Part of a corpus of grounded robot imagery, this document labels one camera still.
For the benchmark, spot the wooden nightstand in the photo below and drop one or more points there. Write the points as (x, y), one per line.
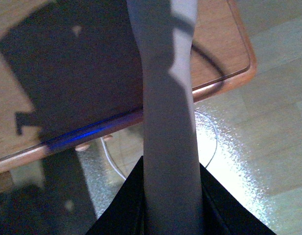
(70, 72)

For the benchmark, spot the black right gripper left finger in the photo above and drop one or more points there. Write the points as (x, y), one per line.
(125, 214)

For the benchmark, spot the beige hand brush black bristles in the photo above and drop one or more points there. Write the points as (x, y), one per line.
(164, 30)

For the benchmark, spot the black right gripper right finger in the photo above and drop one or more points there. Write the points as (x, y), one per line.
(223, 214)

